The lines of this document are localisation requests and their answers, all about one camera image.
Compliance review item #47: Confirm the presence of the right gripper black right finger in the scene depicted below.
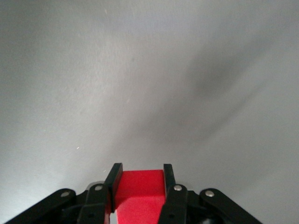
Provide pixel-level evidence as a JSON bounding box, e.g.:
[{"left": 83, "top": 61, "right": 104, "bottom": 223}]
[{"left": 158, "top": 163, "right": 264, "bottom": 224}]

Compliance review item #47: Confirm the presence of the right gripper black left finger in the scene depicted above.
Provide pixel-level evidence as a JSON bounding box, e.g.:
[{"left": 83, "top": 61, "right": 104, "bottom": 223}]
[{"left": 4, "top": 162, "right": 124, "bottom": 224}]

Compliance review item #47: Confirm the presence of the red cube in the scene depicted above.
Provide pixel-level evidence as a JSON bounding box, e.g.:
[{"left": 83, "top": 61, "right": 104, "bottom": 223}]
[{"left": 109, "top": 169, "right": 167, "bottom": 224}]

